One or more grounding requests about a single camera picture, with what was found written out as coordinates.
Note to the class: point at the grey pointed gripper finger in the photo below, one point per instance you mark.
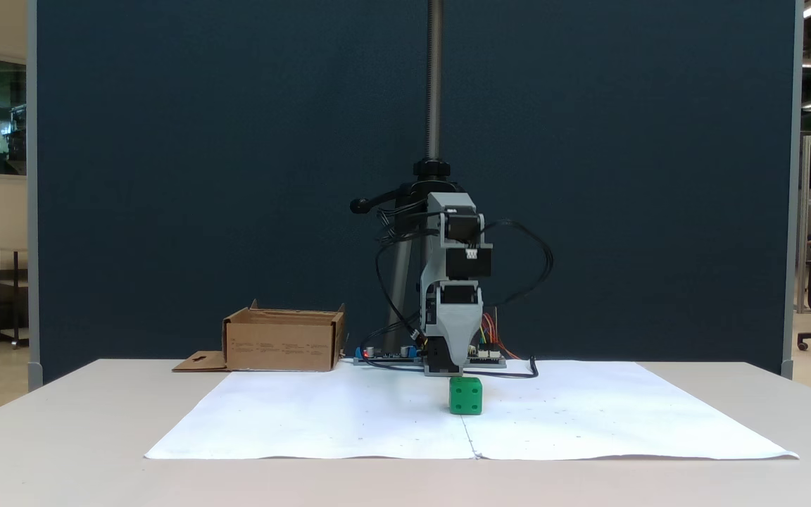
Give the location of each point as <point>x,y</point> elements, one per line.
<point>460,348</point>

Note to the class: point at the green die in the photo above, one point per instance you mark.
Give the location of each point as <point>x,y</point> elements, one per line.
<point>465,396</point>

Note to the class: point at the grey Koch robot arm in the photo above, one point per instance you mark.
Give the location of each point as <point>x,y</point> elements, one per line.
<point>434,267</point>

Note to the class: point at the blue circuit board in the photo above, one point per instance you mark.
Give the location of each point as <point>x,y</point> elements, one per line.
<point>384,355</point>

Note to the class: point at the white paper sheet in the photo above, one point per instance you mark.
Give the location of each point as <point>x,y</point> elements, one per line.
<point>342,422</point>

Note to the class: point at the brown cardboard box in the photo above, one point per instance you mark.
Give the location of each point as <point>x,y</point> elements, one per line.
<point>282,345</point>

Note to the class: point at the black tripod with pole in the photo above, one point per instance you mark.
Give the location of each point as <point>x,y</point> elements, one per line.
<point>434,84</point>

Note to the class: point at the dark blue partition panel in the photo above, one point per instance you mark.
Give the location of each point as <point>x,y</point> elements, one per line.
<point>236,176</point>

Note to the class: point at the dark small side table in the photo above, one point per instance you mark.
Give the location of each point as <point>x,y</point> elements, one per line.
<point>13,282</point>

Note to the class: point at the framed wall window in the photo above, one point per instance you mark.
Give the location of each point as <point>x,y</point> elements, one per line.
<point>5,116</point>

